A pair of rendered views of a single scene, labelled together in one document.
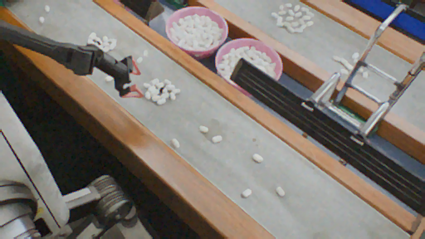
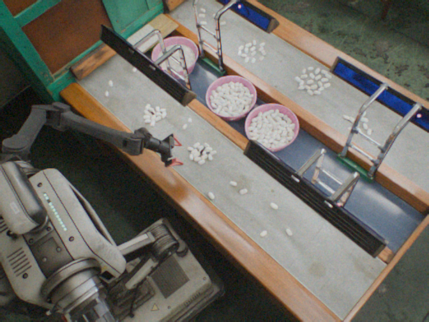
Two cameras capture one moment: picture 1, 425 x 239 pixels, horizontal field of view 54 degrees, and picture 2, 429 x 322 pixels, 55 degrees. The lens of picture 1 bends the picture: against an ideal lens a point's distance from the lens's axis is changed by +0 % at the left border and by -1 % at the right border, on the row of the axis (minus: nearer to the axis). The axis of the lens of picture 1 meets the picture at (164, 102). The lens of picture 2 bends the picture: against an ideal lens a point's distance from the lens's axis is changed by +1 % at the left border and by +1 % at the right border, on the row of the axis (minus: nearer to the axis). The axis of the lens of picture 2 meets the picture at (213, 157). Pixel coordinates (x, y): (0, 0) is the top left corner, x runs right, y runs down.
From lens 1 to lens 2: 0.54 m
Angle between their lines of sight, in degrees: 9
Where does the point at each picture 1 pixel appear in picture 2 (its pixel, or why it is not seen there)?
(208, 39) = (240, 104)
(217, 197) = (240, 238)
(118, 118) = (168, 177)
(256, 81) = (260, 158)
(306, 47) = (322, 108)
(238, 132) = (260, 184)
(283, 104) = (279, 175)
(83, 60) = (135, 145)
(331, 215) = (327, 249)
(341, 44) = (352, 103)
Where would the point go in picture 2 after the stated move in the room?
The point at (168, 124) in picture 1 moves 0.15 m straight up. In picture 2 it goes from (207, 179) to (203, 165)
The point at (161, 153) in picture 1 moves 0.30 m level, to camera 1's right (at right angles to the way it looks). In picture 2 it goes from (200, 204) to (265, 203)
